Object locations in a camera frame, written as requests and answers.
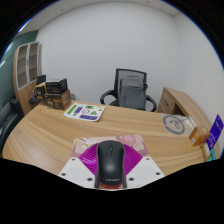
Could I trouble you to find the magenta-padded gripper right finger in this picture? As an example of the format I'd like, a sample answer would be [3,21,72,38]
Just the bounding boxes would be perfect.
[122,143,166,188]

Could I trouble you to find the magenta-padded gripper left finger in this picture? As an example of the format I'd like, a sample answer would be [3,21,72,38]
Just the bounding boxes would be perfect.
[57,143,100,186]

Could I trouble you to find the black computer mouse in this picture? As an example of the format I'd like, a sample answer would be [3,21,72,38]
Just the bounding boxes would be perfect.
[95,139,129,190]

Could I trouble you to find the dog print mouse pad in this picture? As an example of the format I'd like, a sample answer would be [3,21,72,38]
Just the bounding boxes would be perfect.
[70,134,150,192]

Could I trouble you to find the round logo clear sheet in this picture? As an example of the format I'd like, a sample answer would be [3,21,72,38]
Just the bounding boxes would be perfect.
[161,113,196,136]

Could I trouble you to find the green and purple leaflet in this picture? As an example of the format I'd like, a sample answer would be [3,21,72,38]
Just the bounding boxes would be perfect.
[63,102,107,123]

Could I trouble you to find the brown cardboard carton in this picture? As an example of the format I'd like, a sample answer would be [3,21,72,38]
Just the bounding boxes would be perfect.
[43,89,72,111]

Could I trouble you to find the grey backpack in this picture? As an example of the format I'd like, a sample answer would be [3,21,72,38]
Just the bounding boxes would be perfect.
[118,75,148,110]

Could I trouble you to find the wooden side desk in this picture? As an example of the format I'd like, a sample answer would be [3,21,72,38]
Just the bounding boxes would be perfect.
[156,86,214,134]

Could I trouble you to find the purple pouch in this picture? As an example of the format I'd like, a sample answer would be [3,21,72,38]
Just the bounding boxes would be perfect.
[205,114,224,151]

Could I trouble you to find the black sofa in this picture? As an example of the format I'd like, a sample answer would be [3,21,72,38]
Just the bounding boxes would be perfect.
[0,98,24,158]

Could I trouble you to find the small tan and black carton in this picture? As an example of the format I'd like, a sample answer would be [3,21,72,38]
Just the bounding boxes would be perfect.
[34,82,48,101]

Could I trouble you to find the black mesh office chair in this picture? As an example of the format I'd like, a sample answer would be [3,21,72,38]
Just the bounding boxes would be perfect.
[99,68,158,113]

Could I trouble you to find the small black chair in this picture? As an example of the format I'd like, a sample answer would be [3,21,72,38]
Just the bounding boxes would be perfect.
[28,74,48,108]

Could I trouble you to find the wooden shelf unit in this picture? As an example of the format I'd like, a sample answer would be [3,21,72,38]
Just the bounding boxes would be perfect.
[12,41,44,116]

